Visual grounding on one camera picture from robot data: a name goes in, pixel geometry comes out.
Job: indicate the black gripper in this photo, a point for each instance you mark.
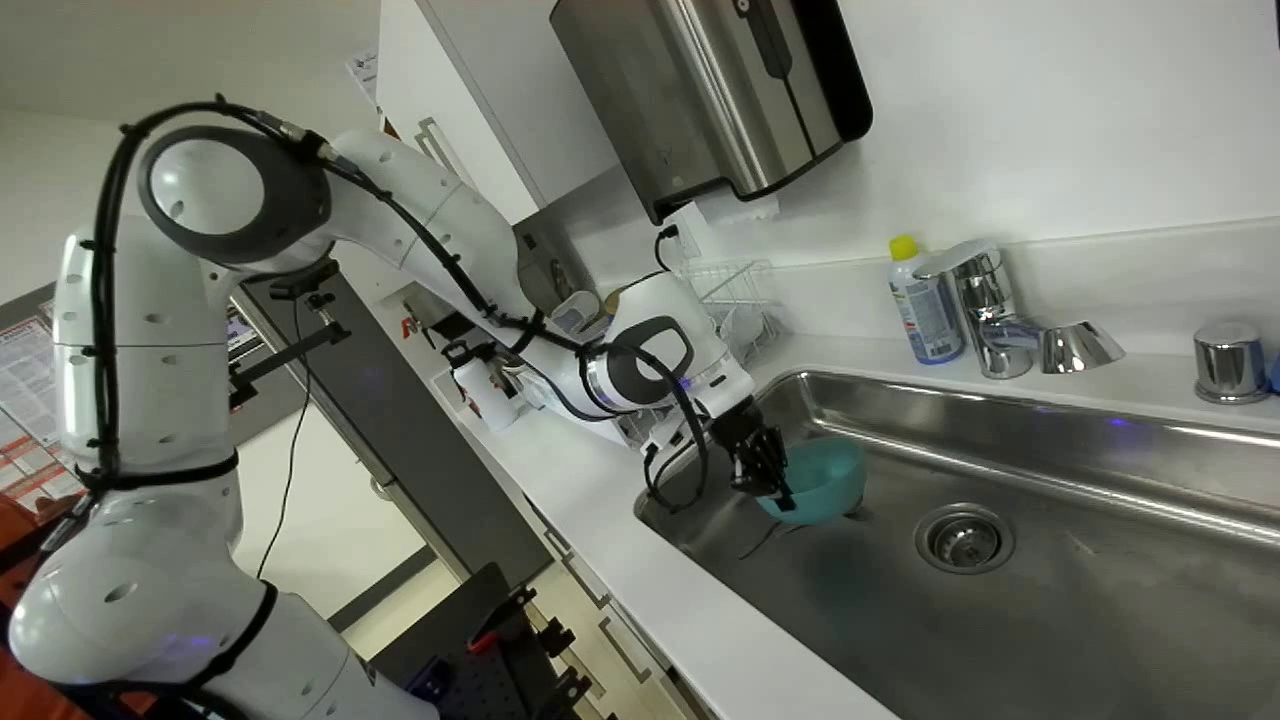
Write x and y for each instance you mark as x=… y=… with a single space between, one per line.
x=743 y=431

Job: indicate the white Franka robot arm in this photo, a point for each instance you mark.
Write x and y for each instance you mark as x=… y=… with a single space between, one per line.
x=147 y=401

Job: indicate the round sink drain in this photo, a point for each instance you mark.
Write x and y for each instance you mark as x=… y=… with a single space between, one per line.
x=967 y=538

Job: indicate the stainless steel sink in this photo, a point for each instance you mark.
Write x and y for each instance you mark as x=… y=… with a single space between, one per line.
x=1064 y=627

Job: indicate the clear bottle with yellow cap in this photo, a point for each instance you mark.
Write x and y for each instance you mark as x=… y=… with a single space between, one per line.
x=924 y=314

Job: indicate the chrome faucet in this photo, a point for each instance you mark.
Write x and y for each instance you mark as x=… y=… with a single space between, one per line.
x=999 y=314

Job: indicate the black tool stand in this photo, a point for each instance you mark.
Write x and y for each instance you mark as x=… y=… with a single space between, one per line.
x=494 y=652

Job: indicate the dark grey door panel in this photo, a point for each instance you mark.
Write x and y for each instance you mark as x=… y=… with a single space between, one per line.
x=402 y=442

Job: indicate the stainless paper towel dispenser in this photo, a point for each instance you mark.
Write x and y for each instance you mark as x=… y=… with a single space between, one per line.
x=723 y=94

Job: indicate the chrome round knob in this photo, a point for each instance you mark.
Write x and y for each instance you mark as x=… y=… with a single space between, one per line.
x=1228 y=363

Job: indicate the large white text poster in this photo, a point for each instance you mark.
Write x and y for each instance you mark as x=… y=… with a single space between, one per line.
x=26 y=401

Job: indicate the white wall cabinet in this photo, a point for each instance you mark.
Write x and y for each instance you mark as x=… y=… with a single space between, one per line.
x=494 y=94

